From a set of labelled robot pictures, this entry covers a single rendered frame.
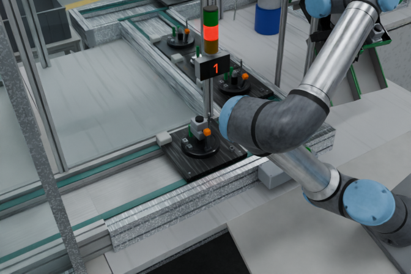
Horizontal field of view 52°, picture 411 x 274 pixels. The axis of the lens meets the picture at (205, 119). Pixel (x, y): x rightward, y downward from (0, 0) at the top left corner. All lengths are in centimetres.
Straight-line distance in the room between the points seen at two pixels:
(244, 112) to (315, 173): 31
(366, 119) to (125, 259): 113
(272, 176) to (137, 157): 48
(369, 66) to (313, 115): 99
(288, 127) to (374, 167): 83
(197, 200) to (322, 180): 41
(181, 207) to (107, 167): 31
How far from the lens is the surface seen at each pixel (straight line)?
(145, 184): 146
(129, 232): 133
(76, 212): 143
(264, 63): 220
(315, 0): 113
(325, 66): 95
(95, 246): 134
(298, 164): 111
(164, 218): 136
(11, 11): 122
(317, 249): 138
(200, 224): 140
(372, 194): 120
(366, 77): 184
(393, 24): 282
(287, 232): 140
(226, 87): 175
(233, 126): 96
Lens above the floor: 196
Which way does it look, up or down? 38 degrees down
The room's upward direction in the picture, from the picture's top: 2 degrees counter-clockwise
